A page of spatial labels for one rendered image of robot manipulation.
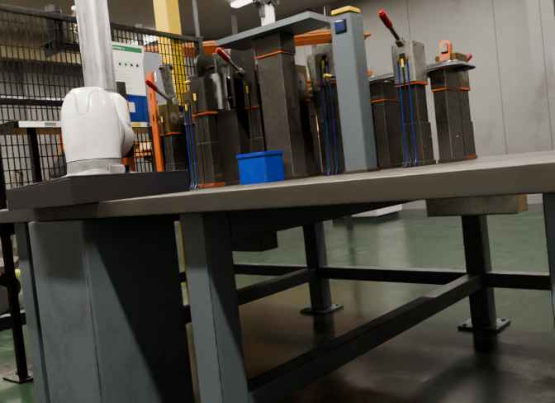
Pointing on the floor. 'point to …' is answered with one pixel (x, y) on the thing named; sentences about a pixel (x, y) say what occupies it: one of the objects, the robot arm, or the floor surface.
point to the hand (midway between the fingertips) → (268, 17)
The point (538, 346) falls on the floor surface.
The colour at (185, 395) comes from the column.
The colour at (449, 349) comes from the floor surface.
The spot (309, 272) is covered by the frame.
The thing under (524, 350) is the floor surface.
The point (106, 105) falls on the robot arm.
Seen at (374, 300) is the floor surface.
